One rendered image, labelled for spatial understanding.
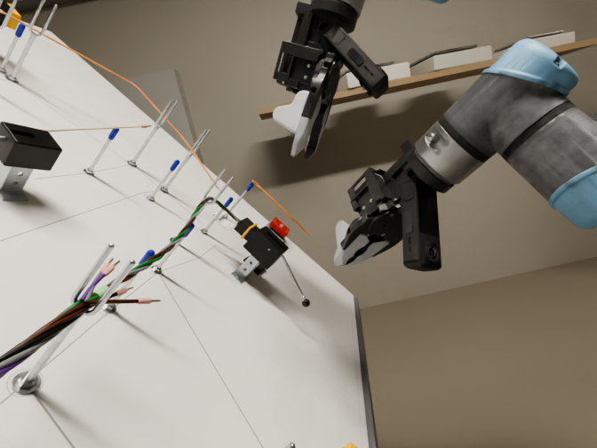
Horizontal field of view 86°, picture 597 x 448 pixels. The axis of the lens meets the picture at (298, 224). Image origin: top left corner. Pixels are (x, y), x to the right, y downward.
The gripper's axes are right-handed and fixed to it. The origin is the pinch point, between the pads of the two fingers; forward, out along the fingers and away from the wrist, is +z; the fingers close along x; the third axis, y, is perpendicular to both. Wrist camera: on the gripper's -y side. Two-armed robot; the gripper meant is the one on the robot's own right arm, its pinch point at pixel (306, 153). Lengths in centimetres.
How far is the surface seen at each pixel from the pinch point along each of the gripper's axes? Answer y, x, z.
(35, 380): 6.8, 33.6, 21.5
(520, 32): -66, -203, -113
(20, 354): 2.4, 38.6, 14.0
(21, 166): 23.0, 24.1, 9.9
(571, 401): -121, -101, 67
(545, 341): -126, -142, 58
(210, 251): 10.7, 1.8, 20.4
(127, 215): 20.1, 11.2, 16.0
